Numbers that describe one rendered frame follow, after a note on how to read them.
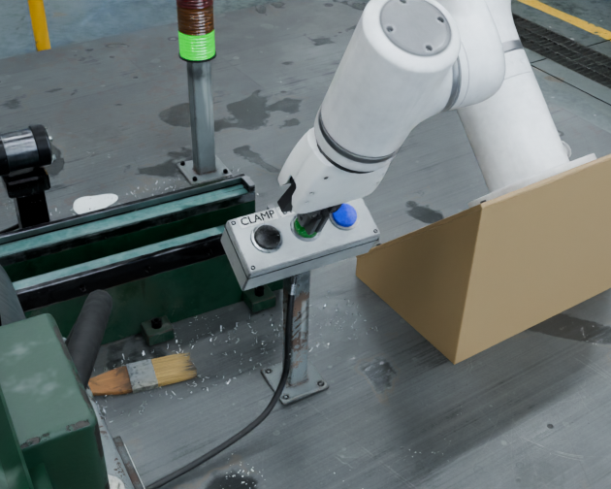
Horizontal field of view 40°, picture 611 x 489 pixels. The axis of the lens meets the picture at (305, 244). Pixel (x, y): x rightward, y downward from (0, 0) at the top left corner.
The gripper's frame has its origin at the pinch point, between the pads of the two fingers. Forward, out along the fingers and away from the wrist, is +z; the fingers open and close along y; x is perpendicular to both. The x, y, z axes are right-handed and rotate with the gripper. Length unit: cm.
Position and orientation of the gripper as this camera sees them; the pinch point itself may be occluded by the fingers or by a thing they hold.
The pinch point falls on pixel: (313, 213)
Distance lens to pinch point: 93.9
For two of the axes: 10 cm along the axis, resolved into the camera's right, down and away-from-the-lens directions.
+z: -2.5, 4.4, 8.6
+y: -8.8, 2.6, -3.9
